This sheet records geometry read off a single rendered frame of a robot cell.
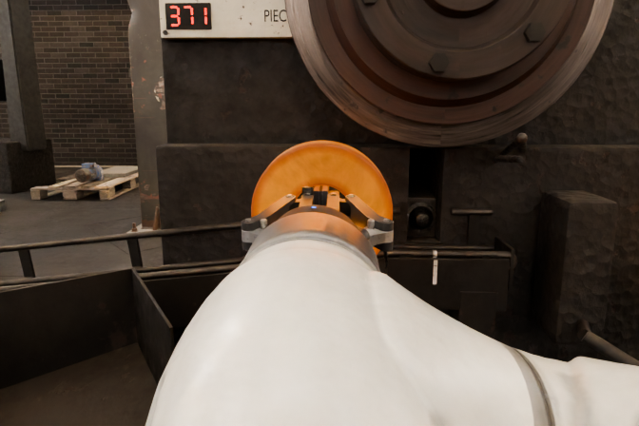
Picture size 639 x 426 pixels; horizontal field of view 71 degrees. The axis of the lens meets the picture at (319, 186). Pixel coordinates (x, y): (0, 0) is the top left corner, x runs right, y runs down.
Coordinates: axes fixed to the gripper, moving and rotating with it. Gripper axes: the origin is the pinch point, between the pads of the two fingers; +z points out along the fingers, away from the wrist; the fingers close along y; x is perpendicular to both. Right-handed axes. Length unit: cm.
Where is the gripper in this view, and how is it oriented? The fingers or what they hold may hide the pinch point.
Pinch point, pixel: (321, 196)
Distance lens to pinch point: 49.7
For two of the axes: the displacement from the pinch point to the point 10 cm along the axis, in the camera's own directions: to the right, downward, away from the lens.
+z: 0.4, -2.3, 9.7
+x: -0.1, -9.7, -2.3
